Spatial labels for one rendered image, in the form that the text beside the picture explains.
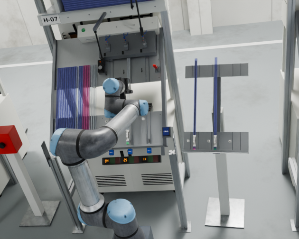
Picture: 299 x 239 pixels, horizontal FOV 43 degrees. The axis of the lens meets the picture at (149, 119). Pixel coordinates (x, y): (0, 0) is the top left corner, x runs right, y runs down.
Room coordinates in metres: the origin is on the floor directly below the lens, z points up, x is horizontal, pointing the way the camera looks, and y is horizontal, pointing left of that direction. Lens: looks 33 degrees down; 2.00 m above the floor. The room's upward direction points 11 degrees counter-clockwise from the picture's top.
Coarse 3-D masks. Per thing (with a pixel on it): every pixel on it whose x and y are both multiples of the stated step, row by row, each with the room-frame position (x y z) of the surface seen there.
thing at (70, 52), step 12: (60, 48) 2.30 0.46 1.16; (72, 48) 2.28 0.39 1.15; (84, 48) 2.25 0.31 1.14; (96, 48) 2.23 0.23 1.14; (60, 60) 2.24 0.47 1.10; (72, 60) 2.22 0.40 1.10; (84, 60) 2.20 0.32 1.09; (96, 60) 2.17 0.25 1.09; (108, 60) 2.15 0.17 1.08; (120, 60) 2.13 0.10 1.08; (132, 60) 2.10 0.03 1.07; (144, 60) 2.08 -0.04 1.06; (156, 60) 2.06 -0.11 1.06; (108, 72) 2.10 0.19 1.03; (120, 72) 2.07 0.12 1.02; (132, 72) 2.05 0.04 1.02; (144, 72) 2.03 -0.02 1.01
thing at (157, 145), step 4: (140, 144) 1.71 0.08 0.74; (144, 144) 1.71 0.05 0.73; (148, 144) 1.70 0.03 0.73; (152, 144) 1.70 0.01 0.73; (156, 144) 1.69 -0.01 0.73; (160, 144) 1.68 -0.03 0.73; (112, 148) 1.76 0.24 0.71; (116, 148) 1.76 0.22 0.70; (120, 148) 1.76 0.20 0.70; (124, 148) 1.76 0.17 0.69; (128, 148) 1.76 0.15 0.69
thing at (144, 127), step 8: (152, 112) 1.84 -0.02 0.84; (160, 112) 1.83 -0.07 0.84; (96, 120) 1.90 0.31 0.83; (104, 120) 1.89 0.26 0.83; (136, 120) 1.84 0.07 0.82; (144, 120) 1.82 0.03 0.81; (152, 120) 1.81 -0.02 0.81; (160, 120) 1.80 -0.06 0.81; (96, 128) 1.87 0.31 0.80; (136, 128) 1.81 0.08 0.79; (144, 128) 1.79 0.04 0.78; (152, 128) 1.78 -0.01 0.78; (160, 128) 1.77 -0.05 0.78; (120, 136) 1.80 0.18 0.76; (136, 136) 1.77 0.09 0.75; (144, 136) 1.76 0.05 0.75; (152, 136) 1.75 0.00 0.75; (160, 136) 1.73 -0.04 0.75; (120, 144) 1.76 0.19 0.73; (136, 144) 1.74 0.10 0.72
